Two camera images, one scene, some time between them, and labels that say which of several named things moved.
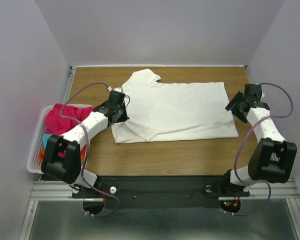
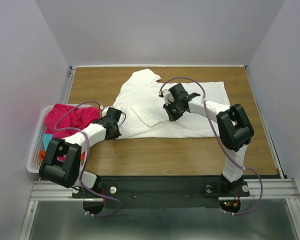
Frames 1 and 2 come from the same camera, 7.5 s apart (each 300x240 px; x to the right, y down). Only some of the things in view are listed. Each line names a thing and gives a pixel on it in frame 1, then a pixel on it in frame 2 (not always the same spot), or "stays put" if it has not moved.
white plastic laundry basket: x=34 y=164 stays put
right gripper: x=240 y=115 -> x=172 y=116
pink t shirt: x=55 y=124 stays put
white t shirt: x=160 y=111 stays put
